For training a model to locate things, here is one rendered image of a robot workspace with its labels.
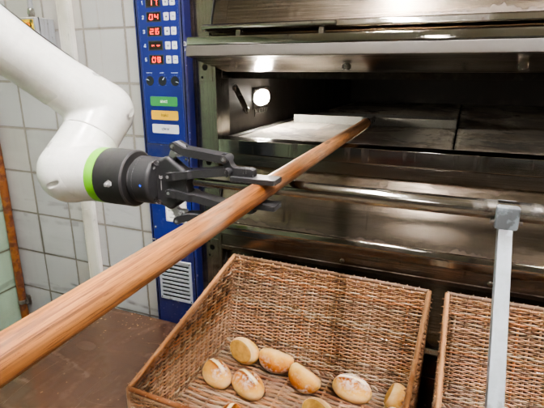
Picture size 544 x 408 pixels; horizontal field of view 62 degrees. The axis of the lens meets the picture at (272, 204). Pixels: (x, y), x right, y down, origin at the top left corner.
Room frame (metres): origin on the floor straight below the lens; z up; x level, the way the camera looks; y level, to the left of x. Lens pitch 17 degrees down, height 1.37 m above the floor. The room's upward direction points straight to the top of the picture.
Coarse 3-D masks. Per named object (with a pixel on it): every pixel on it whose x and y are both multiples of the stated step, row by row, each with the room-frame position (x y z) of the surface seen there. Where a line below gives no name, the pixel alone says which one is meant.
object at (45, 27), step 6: (24, 18) 1.42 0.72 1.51; (30, 18) 1.41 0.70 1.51; (36, 18) 1.41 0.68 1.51; (42, 18) 1.43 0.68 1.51; (36, 24) 1.41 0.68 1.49; (42, 24) 1.43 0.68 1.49; (48, 24) 1.44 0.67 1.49; (36, 30) 1.41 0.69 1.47; (42, 30) 1.42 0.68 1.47; (48, 30) 1.44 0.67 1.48; (54, 30) 1.47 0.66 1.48; (48, 36) 1.44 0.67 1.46; (54, 36) 1.46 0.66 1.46; (54, 42) 1.46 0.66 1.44
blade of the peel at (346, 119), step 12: (300, 120) 1.65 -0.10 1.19; (312, 120) 1.63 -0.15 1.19; (324, 120) 1.62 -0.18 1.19; (336, 120) 1.60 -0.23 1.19; (348, 120) 1.59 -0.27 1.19; (360, 120) 1.57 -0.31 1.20; (384, 120) 1.54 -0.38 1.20; (396, 120) 1.53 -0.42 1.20; (408, 120) 1.51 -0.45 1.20; (420, 120) 1.50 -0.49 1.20; (432, 120) 1.49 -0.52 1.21; (444, 120) 1.47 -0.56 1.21; (456, 120) 1.46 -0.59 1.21
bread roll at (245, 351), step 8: (232, 344) 1.09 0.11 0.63; (240, 344) 1.07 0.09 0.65; (248, 344) 1.06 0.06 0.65; (232, 352) 1.08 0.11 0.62; (240, 352) 1.06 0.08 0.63; (248, 352) 1.04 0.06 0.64; (256, 352) 1.05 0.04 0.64; (240, 360) 1.05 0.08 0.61; (248, 360) 1.03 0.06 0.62; (256, 360) 1.04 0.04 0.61
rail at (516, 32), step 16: (336, 32) 0.99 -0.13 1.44; (352, 32) 0.97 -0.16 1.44; (368, 32) 0.96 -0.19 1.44; (384, 32) 0.95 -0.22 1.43; (400, 32) 0.94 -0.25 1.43; (416, 32) 0.92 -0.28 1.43; (432, 32) 0.91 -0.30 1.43; (448, 32) 0.90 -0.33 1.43; (464, 32) 0.89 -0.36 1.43; (480, 32) 0.88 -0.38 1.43; (496, 32) 0.87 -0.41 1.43; (512, 32) 0.86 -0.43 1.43; (528, 32) 0.85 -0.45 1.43
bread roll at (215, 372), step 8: (208, 360) 1.01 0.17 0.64; (216, 360) 1.00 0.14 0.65; (208, 368) 0.98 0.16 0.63; (216, 368) 0.97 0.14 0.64; (224, 368) 0.97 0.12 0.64; (208, 376) 0.97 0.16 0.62; (216, 376) 0.96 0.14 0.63; (224, 376) 0.96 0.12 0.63; (208, 384) 0.97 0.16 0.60; (216, 384) 0.95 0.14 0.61; (224, 384) 0.95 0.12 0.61
